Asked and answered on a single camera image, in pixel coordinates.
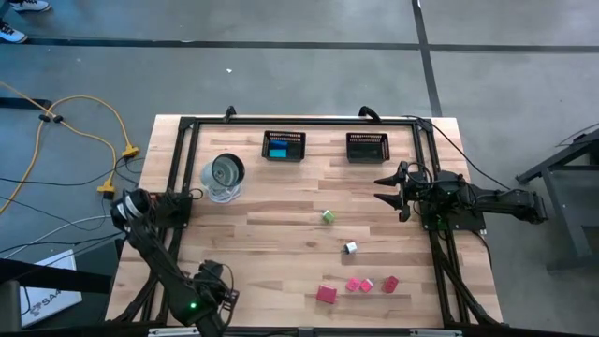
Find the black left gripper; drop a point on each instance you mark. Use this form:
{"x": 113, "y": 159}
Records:
{"x": 213, "y": 276}

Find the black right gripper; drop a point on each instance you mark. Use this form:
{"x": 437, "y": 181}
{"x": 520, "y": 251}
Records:
{"x": 421, "y": 192}

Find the green cube charger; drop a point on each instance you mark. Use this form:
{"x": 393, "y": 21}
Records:
{"x": 328, "y": 216}

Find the white cube charger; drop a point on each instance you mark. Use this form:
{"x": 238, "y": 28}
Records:
{"x": 350, "y": 247}

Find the red charger with prongs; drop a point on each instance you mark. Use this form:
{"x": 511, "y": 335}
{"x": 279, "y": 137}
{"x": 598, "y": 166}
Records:
{"x": 390, "y": 284}

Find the large red charger block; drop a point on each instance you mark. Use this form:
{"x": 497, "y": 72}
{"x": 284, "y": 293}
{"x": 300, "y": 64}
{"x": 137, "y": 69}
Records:
{"x": 326, "y": 294}

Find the red-pink charger white end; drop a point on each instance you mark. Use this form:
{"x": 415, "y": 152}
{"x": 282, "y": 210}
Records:
{"x": 366, "y": 285}

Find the small red-pink charger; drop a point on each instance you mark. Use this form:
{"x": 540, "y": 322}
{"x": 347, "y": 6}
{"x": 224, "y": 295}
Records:
{"x": 353, "y": 284}

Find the teal rectangular block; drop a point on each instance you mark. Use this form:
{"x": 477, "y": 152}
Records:
{"x": 277, "y": 153}

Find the blue rectangular block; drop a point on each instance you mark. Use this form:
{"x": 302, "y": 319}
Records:
{"x": 279, "y": 144}

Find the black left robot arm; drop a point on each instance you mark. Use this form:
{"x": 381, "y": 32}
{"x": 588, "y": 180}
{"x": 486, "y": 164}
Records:
{"x": 154, "y": 262}

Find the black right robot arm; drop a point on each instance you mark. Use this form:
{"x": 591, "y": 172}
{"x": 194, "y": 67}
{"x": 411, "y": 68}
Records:
{"x": 505, "y": 201}

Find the black mesh basket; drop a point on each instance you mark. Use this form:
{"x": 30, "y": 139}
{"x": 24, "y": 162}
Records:
{"x": 367, "y": 153}
{"x": 295, "y": 152}

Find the grey metal cart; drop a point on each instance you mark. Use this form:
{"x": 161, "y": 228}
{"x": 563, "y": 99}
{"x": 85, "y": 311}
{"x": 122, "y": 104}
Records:
{"x": 561, "y": 196}

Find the white printed box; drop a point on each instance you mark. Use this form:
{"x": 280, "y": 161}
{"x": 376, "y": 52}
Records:
{"x": 51, "y": 299}

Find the black beam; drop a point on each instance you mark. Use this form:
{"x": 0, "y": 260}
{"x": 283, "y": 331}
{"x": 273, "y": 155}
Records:
{"x": 47, "y": 277}

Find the person's shoe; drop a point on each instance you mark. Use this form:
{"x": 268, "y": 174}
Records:
{"x": 29, "y": 4}
{"x": 10, "y": 33}

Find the silver metal bracket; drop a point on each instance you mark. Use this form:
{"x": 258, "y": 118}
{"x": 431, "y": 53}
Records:
{"x": 435, "y": 332}
{"x": 174, "y": 332}

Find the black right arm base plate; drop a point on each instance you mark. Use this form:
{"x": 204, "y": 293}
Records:
{"x": 468, "y": 224}

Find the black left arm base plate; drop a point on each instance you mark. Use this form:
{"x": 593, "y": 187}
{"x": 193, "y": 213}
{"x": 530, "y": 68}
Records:
{"x": 185, "y": 224}

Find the black aluminium table frame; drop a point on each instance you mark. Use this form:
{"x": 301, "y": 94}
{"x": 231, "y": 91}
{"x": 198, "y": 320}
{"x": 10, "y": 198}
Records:
{"x": 304, "y": 121}

